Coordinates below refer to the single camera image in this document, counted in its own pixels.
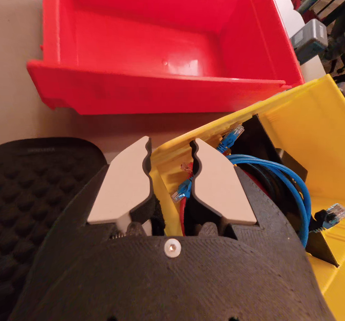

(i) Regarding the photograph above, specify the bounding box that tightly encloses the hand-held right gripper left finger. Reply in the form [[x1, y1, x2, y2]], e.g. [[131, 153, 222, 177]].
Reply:
[[87, 136, 155, 235]]

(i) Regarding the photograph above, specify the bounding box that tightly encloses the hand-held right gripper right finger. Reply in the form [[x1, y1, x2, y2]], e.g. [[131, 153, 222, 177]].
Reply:
[[189, 138, 258, 226]]

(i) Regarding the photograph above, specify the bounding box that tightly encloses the blue ethernet cable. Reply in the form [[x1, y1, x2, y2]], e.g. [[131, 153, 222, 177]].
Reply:
[[171, 124, 313, 249]]

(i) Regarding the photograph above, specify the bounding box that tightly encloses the yellow plastic bin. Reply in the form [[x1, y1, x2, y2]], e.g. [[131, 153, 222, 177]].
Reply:
[[149, 73, 345, 321]]

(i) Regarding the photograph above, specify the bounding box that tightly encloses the black textured cushion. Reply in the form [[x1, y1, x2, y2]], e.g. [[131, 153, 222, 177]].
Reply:
[[0, 137, 108, 321]]

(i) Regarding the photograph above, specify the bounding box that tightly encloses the red plastic bin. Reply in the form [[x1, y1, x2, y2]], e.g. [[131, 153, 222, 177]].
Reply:
[[26, 0, 305, 115]]

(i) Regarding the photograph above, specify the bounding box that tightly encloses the grey plastic case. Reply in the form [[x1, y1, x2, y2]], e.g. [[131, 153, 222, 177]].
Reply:
[[291, 19, 329, 65]]

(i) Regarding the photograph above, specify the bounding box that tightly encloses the black ethernet cable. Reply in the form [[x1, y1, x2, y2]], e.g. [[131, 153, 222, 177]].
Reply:
[[234, 159, 345, 232]]

